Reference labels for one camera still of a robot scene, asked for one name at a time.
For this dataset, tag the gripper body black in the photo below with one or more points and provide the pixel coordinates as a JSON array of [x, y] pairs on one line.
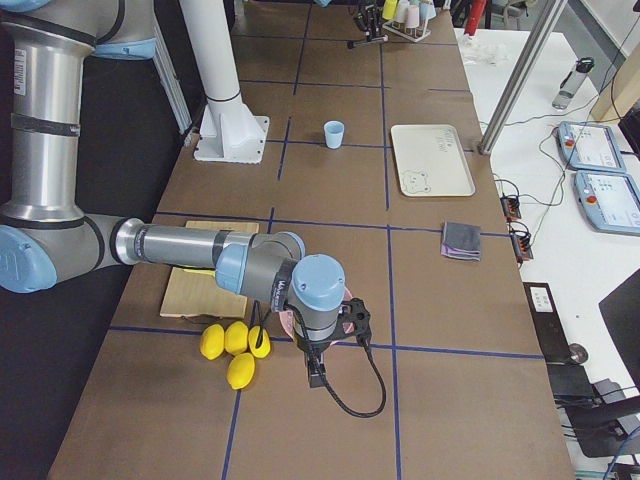
[[368, 21], [313, 348]]

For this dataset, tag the steel muddler black tip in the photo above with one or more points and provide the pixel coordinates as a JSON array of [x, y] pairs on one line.
[[352, 44]]

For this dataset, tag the yellow-green plastic cup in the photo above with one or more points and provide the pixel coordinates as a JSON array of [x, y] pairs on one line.
[[389, 9]]

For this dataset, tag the white plastic cup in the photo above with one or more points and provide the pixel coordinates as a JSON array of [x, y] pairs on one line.
[[401, 12]]

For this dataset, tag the pink plastic cup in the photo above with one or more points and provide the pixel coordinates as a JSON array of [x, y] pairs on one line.
[[412, 17]]

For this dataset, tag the clear acrylic cup rack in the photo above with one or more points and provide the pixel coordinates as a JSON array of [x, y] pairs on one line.
[[414, 34]]

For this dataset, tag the grey-blue plastic cup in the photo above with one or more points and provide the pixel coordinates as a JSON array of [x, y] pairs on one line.
[[427, 10]]

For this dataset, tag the light blue cup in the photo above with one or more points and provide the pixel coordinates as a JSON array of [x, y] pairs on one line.
[[333, 134]]

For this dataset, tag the pink bowl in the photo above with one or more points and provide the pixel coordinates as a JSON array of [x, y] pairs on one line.
[[287, 317]]

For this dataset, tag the yellow lemon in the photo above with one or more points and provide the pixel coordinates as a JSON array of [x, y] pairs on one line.
[[259, 342], [241, 371], [236, 338], [212, 342]]

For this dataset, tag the wooden cutting board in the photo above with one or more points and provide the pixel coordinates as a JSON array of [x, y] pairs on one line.
[[191, 295]]

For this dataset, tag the cream bear tray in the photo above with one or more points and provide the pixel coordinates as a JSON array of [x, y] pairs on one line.
[[430, 161]]

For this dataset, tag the yellow plastic knife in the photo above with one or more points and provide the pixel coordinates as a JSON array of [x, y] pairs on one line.
[[206, 272]]

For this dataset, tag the grey folded cloth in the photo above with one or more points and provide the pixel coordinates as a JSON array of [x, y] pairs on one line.
[[461, 241]]

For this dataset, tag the teach pendant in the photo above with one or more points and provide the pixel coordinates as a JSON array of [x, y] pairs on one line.
[[610, 201], [589, 146]]

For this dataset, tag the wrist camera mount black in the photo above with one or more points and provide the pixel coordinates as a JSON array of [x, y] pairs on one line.
[[354, 321], [360, 20]]

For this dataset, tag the aluminium frame post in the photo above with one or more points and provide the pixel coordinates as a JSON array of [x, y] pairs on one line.
[[525, 63]]

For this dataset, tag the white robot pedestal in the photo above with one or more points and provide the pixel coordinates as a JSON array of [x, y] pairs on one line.
[[229, 132]]

